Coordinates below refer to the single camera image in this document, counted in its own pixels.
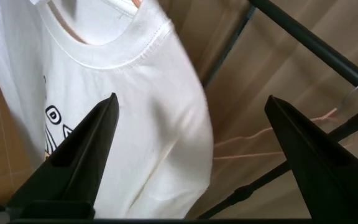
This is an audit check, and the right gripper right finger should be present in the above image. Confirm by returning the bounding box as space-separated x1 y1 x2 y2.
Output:
264 95 358 220

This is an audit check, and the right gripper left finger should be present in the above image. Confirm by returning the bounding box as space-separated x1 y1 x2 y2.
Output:
6 92 121 220

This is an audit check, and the white printed t-shirt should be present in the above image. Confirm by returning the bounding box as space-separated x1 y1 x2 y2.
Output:
0 0 214 220

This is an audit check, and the black clothes rack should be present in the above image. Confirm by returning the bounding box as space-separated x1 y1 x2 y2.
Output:
196 0 358 220

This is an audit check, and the beige curtain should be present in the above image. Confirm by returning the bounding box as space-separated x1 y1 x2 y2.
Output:
156 0 252 85
185 0 358 220

